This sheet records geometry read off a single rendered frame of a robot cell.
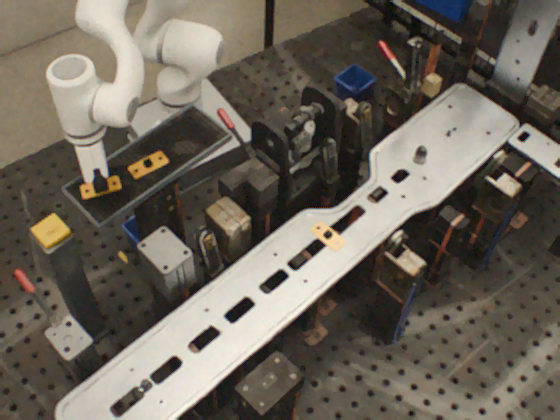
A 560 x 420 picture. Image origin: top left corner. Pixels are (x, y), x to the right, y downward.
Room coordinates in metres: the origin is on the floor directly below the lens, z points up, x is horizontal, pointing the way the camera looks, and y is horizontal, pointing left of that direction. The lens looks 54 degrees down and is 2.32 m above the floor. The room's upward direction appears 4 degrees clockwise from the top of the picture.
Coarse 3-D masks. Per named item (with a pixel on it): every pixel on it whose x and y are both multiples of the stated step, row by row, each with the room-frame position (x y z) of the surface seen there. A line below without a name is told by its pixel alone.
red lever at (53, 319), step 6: (18, 270) 0.66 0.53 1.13; (18, 276) 0.65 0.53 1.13; (24, 276) 0.65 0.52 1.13; (24, 282) 0.64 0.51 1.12; (30, 282) 0.65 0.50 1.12; (24, 288) 0.64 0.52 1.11; (30, 288) 0.64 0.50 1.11; (36, 288) 0.64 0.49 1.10; (36, 294) 0.63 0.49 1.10; (36, 300) 0.62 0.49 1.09; (42, 300) 0.62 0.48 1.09; (42, 306) 0.61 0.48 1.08; (48, 312) 0.60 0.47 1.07; (48, 318) 0.59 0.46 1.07; (54, 318) 0.59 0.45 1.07; (54, 324) 0.58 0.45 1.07
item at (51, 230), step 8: (56, 216) 0.78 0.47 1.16; (40, 224) 0.76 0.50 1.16; (48, 224) 0.76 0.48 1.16; (56, 224) 0.76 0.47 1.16; (64, 224) 0.77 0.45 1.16; (32, 232) 0.74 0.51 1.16; (40, 232) 0.74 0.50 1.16; (48, 232) 0.74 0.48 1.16; (56, 232) 0.74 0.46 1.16; (64, 232) 0.75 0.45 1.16; (40, 240) 0.72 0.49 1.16; (48, 240) 0.72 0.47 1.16; (56, 240) 0.73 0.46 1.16
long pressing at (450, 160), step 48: (480, 96) 1.40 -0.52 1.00; (384, 144) 1.18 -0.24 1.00; (432, 144) 1.20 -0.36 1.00; (480, 144) 1.21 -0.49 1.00; (432, 192) 1.04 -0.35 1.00; (288, 240) 0.87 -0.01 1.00; (240, 288) 0.74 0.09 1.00; (288, 288) 0.75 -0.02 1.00; (144, 336) 0.60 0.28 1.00; (192, 336) 0.62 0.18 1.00; (240, 336) 0.62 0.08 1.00; (96, 384) 0.49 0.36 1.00; (192, 384) 0.51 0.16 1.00
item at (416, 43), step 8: (416, 40) 1.35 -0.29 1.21; (408, 48) 1.34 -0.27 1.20; (416, 48) 1.33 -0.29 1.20; (424, 48) 1.32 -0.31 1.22; (408, 56) 1.33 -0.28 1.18; (416, 56) 1.35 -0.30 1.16; (424, 56) 1.32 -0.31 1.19; (408, 64) 1.33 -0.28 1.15; (416, 64) 1.35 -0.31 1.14; (408, 72) 1.33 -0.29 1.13; (416, 72) 1.34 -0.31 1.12; (408, 80) 1.32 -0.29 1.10; (416, 80) 1.34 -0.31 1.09; (408, 88) 1.32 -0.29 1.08; (416, 88) 1.33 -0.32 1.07
